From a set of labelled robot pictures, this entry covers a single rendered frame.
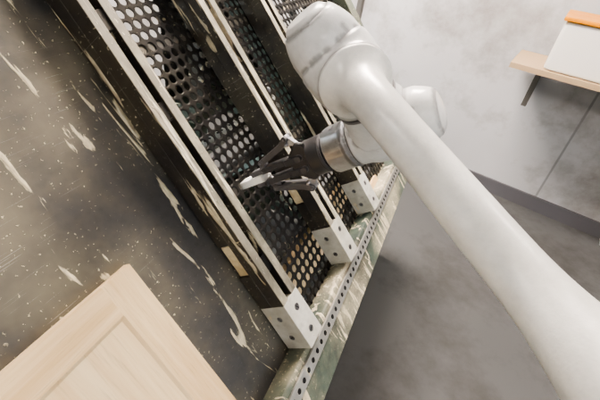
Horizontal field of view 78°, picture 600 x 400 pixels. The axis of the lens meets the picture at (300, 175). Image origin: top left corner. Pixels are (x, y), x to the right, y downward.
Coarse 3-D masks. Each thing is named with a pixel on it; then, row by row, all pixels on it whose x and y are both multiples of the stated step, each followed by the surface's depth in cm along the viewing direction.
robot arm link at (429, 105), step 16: (416, 96) 56; (432, 96) 55; (416, 112) 55; (432, 112) 55; (352, 128) 58; (432, 128) 56; (352, 144) 62; (368, 144) 59; (368, 160) 63; (384, 160) 62
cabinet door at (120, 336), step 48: (96, 288) 58; (144, 288) 62; (48, 336) 50; (96, 336) 55; (144, 336) 60; (0, 384) 45; (48, 384) 49; (96, 384) 54; (144, 384) 58; (192, 384) 64
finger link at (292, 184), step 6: (282, 180) 80; (288, 180) 79; (294, 180) 78; (300, 180) 77; (276, 186) 78; (282, 186) 78; (288, 186) 77; (294, 186) 76; (300, 186) 76; (306, 186) 75; (312, 186) 74
